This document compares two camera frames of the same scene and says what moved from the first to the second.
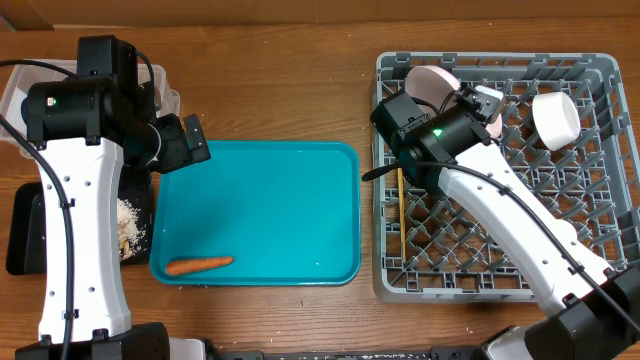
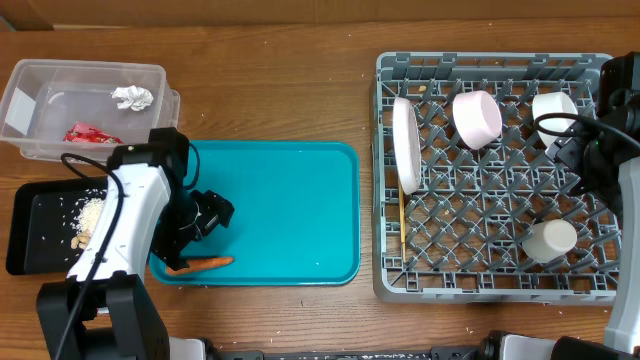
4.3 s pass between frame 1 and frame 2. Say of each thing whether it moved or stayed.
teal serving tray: stayed
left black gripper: moved
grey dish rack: stayed
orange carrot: stayed
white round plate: moved
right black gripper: moved
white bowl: stayed
